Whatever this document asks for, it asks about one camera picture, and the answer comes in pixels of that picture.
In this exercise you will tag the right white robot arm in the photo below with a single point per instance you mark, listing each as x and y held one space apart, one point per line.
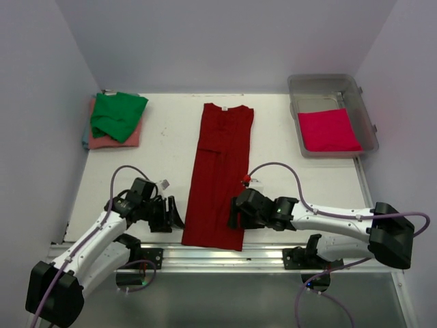
379 233

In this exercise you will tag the clear plastic storage bin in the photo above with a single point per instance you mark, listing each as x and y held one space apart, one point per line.
321 93

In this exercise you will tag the magenta folded t-shirt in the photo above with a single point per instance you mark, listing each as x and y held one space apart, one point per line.
328 131

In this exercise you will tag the aluminium mounting rail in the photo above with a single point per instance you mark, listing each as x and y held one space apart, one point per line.
254 258

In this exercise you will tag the folded salmon pink t-shirt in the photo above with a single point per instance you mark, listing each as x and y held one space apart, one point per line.
107 142

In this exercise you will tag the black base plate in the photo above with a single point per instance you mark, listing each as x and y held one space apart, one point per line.
154 255
306 258

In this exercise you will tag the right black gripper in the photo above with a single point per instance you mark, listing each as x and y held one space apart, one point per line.
244 223

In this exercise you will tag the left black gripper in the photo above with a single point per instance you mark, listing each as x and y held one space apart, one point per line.
168 219

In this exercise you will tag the green t-shirt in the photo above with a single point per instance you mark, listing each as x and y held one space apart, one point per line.
116 116

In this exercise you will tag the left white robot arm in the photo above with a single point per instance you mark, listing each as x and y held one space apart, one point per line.
57 289

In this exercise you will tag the dark red t-shirt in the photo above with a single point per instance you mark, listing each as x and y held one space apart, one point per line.
221 162

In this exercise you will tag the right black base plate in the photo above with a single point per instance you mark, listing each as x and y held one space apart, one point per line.
306 258

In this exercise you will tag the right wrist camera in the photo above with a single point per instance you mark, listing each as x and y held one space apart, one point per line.
255 184

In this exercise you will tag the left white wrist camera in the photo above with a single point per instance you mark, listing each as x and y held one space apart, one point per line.
162 184

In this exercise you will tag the folded light blue t-shirt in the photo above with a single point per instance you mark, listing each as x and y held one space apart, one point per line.
85 138

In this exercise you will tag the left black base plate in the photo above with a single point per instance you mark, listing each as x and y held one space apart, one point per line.
154 255

